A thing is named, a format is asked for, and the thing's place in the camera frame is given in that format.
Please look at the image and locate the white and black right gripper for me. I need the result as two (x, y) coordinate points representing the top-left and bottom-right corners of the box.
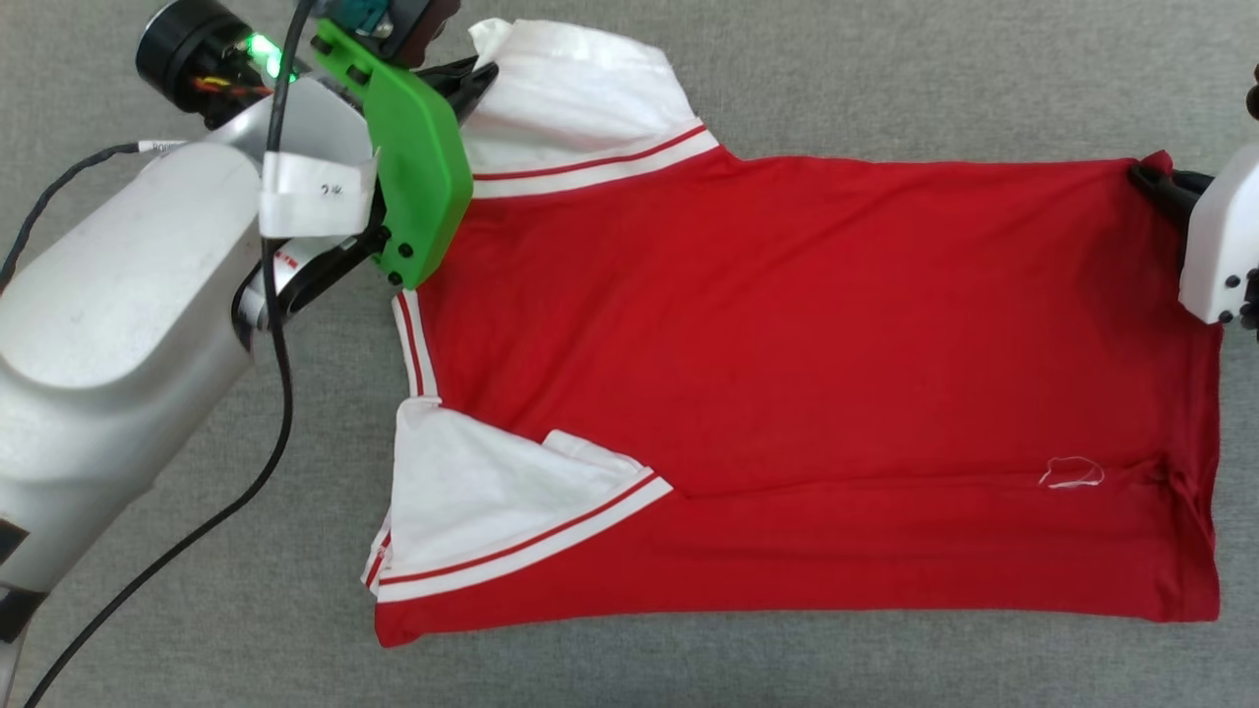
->
(1127, 142), (1259, 343)

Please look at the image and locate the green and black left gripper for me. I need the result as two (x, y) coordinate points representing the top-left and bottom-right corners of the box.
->
(135, 0), (501, 292)

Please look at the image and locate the red and white t-shirt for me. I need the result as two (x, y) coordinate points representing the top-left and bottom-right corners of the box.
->
(360, 18), (1225, 650)

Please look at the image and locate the white tape strip with writing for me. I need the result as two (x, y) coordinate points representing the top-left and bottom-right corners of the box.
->
(258, 147), (382, 240)

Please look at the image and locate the loose white thread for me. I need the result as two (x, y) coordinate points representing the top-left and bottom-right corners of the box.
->
(1039, 456), (1107, 491)

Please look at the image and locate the black cable with teal plug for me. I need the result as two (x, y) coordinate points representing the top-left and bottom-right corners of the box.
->
(20, 0), (396, 708)

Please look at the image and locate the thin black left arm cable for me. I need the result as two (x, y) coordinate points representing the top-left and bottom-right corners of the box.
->
(0, 141), (190, 292)

